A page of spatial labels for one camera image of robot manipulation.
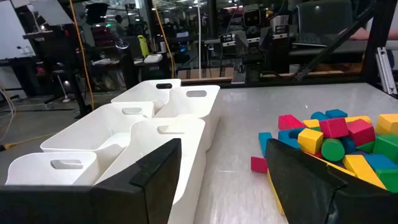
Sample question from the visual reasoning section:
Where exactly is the blue wooden cube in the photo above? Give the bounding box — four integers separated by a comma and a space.
325, 108, 348, 119
258, 132, 273, 157

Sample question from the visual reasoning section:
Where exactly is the blue wooden cylinder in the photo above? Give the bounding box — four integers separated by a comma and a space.
340, 136, 357, 155
310, 111, 329, 121

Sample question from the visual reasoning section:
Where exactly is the green wooden cylinder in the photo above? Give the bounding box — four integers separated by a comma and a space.
320, 138, 345, 162

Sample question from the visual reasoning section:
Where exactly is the yellow hanging cable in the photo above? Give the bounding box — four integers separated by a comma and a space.
151, 0, 175, 78
68, 0, 95, 110

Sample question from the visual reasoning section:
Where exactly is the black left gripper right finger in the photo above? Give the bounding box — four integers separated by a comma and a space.
266, 138, 398, 224

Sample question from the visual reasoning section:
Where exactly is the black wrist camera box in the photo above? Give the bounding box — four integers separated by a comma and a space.
242, 8, 262, 29

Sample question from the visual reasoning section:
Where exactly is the green wooden long block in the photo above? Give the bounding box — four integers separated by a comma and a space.
375, 168, 398, 194
373, 134, 398, 163

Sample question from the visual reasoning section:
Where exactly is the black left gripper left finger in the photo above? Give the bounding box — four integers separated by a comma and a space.
0, 138, 182, 224

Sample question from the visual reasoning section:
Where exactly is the white plastic container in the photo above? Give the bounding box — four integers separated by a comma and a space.
143, 54, 163, 65

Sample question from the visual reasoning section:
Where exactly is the person's forearm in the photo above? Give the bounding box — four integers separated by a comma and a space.
338, 27, 398, 41

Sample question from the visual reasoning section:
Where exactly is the white thin pole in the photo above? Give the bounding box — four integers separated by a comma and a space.
197, 0, 202, 78

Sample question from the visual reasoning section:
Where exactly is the stool with white base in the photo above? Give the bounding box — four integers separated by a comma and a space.
51, 70, 73, 104

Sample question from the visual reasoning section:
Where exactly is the blue wooden arch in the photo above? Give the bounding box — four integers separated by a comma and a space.
277, 129, 302, 149

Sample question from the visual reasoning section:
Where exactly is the white board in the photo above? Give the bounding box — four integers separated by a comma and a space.
0, 0, 35, 60

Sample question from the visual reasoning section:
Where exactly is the green bottle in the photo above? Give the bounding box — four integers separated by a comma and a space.
137, 34, 150, 58

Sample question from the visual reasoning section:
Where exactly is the cardboard box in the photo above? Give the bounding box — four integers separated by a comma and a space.
177, 67, 234, 80

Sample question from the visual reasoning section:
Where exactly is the green wooden cube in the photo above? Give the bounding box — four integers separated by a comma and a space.
356, 141, 376, 154

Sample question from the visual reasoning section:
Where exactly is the white plastic bin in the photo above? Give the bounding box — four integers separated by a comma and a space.
111, 78, 182, 118
95, 118, 206, 224
5, 151, 100, 187
40, 102, 155, 184
154, 85, 221, 152

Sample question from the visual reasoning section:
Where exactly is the red wooden cube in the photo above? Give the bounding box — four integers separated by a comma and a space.
250, 156, 269, 174
319, 117, 349, 139
346, 119, 376, 147

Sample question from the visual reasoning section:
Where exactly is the red wooden long block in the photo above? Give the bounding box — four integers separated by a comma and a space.
278, 114, 307, 131

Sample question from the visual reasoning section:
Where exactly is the blue wooden long block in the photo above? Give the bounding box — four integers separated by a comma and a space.
363, 154, 398, 171

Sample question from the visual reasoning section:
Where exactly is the yellow floor cable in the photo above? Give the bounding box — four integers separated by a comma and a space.
0, 132, 58, 152

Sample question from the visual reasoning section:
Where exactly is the aluminium bracket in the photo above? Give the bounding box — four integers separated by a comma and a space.
375, 46, 398, 96

